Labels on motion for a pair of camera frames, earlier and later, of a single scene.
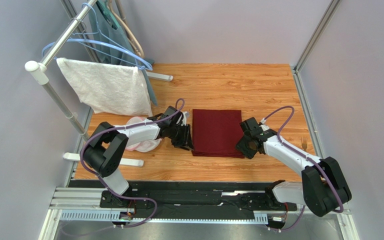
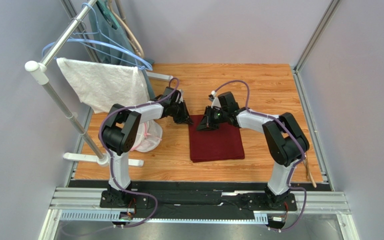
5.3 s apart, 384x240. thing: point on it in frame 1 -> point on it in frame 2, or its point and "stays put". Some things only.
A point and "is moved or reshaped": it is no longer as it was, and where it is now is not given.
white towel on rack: [107, 89] stays put
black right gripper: [247, 144] -> [210, 117]
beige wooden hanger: [133, 41] stays put
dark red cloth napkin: [216, 133] is moved or reshaped
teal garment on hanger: [113, 47] stays put
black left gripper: [186, 141] -> [185, 117]
